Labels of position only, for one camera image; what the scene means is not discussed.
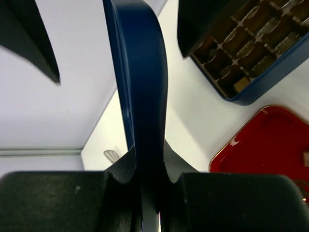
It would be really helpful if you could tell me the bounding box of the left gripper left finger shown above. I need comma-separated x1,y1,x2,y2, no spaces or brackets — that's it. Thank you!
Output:
0,149,141,232

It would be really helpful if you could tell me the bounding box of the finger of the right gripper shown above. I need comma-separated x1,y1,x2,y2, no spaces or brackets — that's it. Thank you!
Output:
0,0,60,85
177,0,259,58

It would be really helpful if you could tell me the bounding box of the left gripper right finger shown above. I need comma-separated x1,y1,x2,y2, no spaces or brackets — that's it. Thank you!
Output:
160,143,309,232

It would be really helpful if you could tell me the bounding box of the blue chocolate tin box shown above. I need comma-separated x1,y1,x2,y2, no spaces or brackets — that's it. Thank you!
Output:
188,0,309,105

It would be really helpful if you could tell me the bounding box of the blue tin lid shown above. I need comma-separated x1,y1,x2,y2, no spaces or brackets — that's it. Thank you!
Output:
102,0,169,232

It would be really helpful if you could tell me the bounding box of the tan square chocolate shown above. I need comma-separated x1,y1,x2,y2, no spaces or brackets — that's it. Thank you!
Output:
233,77,250,93

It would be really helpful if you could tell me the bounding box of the red lacquer tray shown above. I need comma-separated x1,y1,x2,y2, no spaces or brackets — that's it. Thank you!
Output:
209,105,309,203

